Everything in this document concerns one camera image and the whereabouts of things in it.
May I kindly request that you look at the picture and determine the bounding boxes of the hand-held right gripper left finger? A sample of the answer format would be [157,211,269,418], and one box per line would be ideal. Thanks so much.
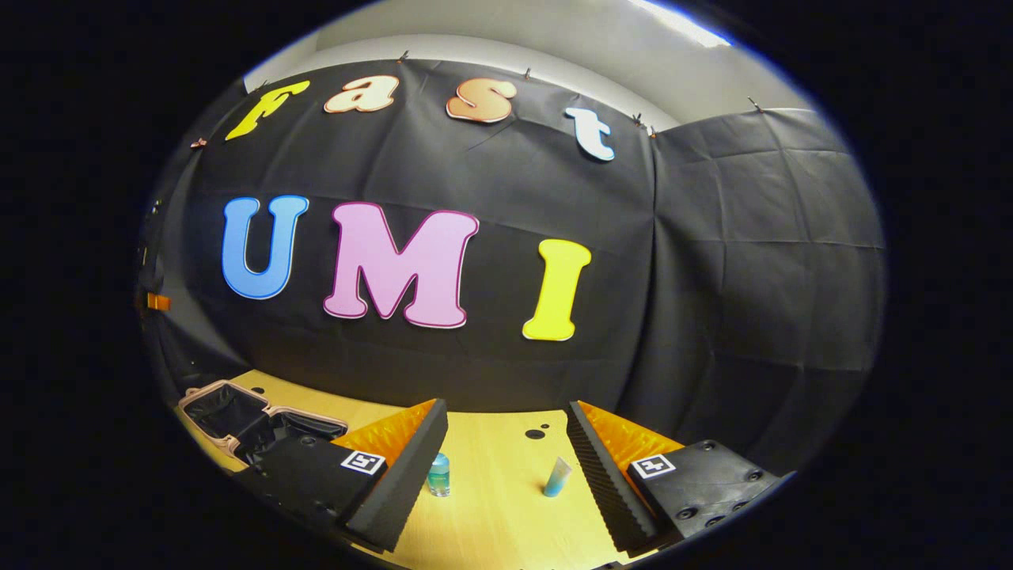
[253,398,449,553]

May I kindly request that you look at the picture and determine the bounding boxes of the blue skincare tube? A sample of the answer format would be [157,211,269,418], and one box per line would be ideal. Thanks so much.
[543,457,572,498]

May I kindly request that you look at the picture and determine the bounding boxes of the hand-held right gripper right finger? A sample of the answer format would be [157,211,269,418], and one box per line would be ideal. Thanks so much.
[566,401,796,555]

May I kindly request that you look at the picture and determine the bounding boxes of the pink suitcase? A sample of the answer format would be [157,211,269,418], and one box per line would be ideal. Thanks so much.
[178,380,349,468]

